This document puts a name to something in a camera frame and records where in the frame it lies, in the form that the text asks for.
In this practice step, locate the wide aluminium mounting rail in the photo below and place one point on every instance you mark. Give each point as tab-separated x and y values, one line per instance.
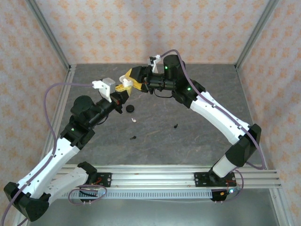
152	179

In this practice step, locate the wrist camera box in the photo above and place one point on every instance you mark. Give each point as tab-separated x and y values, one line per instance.
108	83
155	63

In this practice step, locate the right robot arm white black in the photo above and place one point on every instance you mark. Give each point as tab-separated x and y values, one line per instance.
218	117

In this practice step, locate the black earbud charging case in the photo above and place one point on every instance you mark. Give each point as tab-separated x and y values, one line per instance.
130	109

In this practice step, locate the black bracket under duct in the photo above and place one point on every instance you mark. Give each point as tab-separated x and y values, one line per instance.
218	197
88	193

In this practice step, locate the grey metal sheet panel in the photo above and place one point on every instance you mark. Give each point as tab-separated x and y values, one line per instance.
152	212

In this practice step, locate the red and orange base wiring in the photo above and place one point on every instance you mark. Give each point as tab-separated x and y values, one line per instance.
96	182
231	186

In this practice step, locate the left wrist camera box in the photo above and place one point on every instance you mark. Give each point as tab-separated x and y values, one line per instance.
108	83

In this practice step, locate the aluminium corner post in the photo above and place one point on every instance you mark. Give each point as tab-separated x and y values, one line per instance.
51	35
254	35

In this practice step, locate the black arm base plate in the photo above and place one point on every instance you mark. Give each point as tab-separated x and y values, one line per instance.
107	180
200	180

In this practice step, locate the aluminium lower frame bar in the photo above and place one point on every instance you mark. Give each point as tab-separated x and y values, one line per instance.
279	207

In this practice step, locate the aluminium table side rail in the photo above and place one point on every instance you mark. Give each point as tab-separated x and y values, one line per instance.
67	80

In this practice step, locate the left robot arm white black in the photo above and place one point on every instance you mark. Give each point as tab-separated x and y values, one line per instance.
47	164

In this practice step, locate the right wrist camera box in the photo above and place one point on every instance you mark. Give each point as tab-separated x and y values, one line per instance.
155	63

